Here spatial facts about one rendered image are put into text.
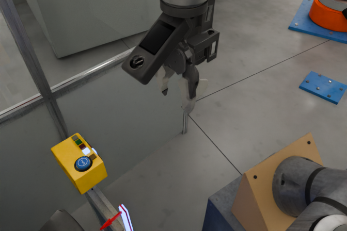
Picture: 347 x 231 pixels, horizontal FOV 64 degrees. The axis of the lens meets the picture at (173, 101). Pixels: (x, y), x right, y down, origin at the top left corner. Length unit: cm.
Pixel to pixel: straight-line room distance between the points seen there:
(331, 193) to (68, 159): 71
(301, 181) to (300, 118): 195
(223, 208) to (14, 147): 92
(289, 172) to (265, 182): 6
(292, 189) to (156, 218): 134
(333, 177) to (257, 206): 19
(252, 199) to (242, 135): 164
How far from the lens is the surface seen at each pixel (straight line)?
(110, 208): 106
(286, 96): 281
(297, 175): 73
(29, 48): 115
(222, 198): 91
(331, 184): 67
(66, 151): 96
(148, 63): 41
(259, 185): 73
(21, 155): 145
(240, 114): 251
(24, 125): 133
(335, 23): 389
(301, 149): 82
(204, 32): 47
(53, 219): 72
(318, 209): 62
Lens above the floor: 181
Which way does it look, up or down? 45 degrees down
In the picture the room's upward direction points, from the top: straight up
